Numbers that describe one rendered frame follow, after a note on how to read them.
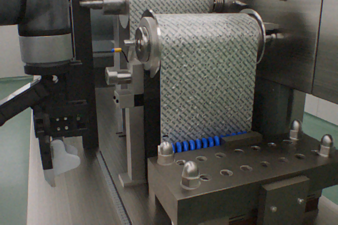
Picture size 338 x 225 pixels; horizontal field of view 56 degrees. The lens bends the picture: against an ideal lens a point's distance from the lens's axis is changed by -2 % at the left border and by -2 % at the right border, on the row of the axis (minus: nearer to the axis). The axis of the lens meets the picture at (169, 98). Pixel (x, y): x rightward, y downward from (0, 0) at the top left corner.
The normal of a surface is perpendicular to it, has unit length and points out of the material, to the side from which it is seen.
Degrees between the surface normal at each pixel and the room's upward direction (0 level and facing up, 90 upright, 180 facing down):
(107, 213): 0
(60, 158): 93
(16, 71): 90
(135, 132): 90
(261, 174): 0
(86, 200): 0
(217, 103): 90
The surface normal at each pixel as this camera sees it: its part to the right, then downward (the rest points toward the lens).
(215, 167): 0.00, -0.96
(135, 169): 0.36, 0.27
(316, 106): -0.93, 0.11
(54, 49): 0.59, 0.24
